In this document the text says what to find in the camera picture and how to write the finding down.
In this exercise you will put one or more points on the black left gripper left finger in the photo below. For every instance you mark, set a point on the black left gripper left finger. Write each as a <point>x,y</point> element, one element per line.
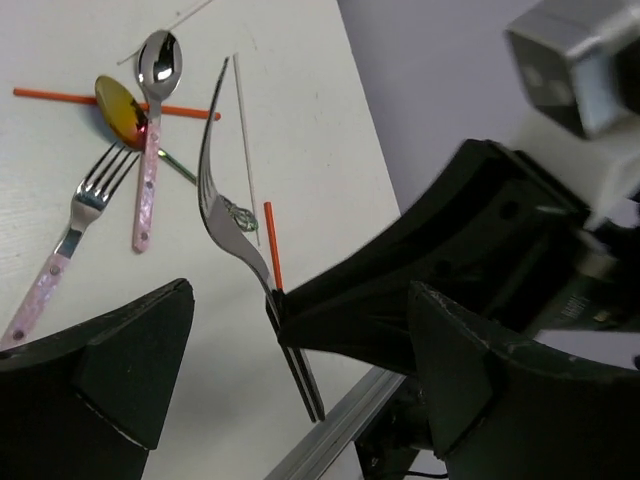
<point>90,402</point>

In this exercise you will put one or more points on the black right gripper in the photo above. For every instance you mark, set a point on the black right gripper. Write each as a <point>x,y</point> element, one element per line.
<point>596,290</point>

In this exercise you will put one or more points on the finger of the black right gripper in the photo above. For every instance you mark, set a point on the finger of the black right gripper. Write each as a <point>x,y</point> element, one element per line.
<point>481,232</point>
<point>375,343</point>

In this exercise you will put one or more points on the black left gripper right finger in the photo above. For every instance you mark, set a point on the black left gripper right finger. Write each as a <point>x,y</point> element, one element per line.
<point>502,406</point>

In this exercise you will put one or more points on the silver fork black handle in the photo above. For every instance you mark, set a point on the silver fork black handle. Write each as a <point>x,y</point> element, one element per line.
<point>225,233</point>

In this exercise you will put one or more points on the fork with pink handle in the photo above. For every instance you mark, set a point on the fork with pink handle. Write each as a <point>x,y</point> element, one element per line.
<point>88,202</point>

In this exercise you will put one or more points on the orange chopstick lower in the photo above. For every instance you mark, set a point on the orange chopstick lower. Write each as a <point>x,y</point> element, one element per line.
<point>272,238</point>

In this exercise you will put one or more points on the orange chopstick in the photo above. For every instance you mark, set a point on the orange chopstick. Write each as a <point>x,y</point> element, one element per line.
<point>60,96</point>
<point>272,238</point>

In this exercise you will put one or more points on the white chopstick short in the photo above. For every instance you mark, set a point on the white chopstick short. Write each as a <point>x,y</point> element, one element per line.
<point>244,131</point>

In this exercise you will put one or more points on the orange chopstick upper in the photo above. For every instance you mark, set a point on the orange chopstick upper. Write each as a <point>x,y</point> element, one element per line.
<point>60,96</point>

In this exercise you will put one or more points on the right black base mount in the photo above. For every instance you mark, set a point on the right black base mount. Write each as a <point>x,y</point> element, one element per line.
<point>390,443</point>

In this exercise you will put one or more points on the aluminium table frame rail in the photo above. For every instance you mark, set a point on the aluminium table frame rail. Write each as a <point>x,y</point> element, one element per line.
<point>317,451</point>

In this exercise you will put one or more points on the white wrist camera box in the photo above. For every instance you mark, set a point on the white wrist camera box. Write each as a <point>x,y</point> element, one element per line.
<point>578,62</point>

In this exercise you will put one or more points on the gold spoon pink handle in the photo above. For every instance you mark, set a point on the gold spoon pink handle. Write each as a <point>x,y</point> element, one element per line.
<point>129,122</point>

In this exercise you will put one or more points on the silver spoon iridescent handle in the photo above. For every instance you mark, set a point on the silver spoon iridescent handle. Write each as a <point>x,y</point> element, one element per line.
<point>159,70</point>

